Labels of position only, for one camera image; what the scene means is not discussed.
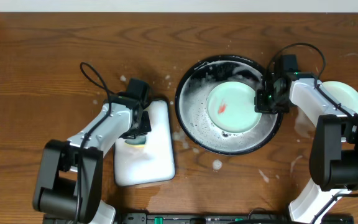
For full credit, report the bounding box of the rectangular tray of soap foam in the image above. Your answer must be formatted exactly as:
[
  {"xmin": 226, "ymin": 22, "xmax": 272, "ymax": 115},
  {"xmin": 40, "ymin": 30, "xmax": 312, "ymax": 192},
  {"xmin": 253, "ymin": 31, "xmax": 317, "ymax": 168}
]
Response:
[{"xmin": 114, "ymin": 100, "xmax": 175, "ymax": 187}]

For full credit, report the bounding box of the round black metal tray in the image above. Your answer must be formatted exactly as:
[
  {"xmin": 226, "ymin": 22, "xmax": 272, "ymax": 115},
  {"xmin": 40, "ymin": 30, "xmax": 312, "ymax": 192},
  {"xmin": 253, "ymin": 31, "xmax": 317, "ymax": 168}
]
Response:
[{"xmin": 175, "ymin": 55, "xmax": 283, "ymax": 155}]

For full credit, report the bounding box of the mint plate with red stain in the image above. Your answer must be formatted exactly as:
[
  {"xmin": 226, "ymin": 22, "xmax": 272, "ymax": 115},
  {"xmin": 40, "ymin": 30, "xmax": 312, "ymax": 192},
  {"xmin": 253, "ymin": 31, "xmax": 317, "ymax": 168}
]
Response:
[{"xmin": 206, "ymin": 82, "xmax": 262, "ymax": 133}]

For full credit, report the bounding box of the mint green plate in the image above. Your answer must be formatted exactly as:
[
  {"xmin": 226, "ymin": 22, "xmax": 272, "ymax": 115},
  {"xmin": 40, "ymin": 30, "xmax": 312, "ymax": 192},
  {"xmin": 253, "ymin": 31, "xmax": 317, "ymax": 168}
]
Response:
[{"xmin": 323, "ymin": 81, "xmax": 358, "ymax": 114}]

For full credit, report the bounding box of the black base rail with buttons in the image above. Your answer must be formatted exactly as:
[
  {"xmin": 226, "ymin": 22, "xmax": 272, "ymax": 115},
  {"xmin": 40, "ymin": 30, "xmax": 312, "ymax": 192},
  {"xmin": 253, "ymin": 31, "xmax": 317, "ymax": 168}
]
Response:
[{"xmin": 42, "ymin": 213, "xmax": 355, "ymax": 224}]

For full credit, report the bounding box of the green yellow sponge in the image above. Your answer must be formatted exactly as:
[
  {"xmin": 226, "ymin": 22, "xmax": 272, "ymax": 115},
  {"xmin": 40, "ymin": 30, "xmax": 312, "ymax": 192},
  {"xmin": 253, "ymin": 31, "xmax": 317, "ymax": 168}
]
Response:
[{"xmin": 124, "ymin": 136, "xmax": 147, "ymax": 147}]

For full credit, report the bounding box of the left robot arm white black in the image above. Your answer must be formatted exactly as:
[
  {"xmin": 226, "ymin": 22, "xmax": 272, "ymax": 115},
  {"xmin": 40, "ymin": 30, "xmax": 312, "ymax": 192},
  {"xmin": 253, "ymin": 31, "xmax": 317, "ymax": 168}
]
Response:
[{"xmin": 32, "ymin": 94, "xmax": 151, "ymax": 223}]

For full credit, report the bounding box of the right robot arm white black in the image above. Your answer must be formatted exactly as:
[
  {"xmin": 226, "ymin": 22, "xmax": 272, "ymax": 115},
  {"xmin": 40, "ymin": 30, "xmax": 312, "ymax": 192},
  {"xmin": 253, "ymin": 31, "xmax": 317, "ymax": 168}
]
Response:
[{"xmin": 255, "ymin": 72, "xmax": 358, "ymax": 223}]

